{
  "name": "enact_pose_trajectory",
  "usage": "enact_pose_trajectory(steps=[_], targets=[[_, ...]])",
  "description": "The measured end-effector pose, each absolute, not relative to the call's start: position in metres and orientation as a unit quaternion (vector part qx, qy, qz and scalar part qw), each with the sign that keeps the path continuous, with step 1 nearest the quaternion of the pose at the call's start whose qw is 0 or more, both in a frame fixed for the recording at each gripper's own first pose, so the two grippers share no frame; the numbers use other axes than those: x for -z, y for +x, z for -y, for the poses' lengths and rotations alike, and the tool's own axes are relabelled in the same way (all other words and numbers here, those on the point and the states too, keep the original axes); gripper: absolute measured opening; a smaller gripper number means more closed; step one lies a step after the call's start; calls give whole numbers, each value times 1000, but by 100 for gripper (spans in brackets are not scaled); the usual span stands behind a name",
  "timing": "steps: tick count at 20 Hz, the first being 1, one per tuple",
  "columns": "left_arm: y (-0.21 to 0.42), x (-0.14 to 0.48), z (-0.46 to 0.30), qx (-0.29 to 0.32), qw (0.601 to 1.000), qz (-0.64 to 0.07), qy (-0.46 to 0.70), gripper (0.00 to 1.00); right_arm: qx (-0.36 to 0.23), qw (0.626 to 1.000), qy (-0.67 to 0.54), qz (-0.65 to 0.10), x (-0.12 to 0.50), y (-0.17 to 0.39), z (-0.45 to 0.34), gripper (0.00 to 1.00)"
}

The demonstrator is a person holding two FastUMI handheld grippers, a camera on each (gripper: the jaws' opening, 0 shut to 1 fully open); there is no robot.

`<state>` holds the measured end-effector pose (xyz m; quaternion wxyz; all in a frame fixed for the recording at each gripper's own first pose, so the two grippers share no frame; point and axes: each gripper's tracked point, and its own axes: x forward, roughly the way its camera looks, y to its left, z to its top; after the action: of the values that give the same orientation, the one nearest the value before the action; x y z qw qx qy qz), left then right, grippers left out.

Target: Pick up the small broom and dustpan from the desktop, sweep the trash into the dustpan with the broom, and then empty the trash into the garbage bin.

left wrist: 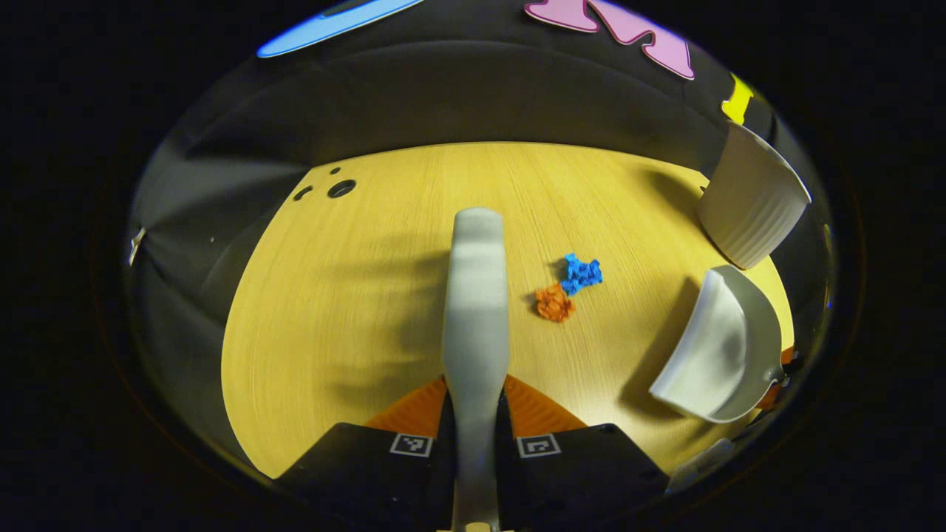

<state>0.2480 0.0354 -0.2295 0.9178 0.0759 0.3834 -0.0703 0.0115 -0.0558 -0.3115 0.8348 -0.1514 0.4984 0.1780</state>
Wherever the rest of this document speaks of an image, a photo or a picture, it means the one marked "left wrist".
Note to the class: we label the orange paper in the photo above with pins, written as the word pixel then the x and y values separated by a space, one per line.
pixel 554 303

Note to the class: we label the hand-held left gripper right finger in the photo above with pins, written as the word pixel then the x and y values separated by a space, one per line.
pixel 584 465

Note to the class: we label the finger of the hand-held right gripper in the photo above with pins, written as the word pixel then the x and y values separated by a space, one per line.
pixel 770 397
pixel 789 358

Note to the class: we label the small white label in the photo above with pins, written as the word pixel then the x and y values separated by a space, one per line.
pixel 136 246

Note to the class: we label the white dustpan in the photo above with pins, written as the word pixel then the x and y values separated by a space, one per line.
pixel 713 355

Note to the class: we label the black backdrop cloth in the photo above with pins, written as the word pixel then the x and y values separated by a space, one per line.
pixel 480 89

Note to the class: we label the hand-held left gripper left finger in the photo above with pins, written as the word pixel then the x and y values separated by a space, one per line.
pixel 355 465

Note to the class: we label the blue paper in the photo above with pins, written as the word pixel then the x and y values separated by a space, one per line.
pixel 582 273

